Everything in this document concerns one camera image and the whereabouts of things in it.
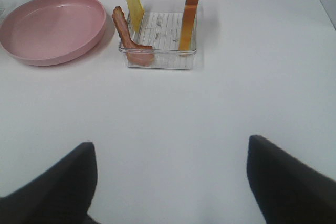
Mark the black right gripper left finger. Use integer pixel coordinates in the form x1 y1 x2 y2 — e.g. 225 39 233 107
1 142 98 223

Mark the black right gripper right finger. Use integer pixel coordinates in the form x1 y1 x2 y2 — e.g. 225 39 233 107
248 135 335 223

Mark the red bacon strip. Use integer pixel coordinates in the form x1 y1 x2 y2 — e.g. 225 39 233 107
112 6 155 66

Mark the yellow cheese slice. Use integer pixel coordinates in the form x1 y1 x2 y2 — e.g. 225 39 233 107
126 0 145 32

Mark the pink round plate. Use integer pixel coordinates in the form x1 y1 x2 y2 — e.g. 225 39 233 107
1 0 106 66

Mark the clear right plastic tray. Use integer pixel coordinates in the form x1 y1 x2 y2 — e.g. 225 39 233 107
119 0 197 70

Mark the bread slice right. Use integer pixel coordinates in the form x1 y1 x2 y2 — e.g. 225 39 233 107
179 0 199 51

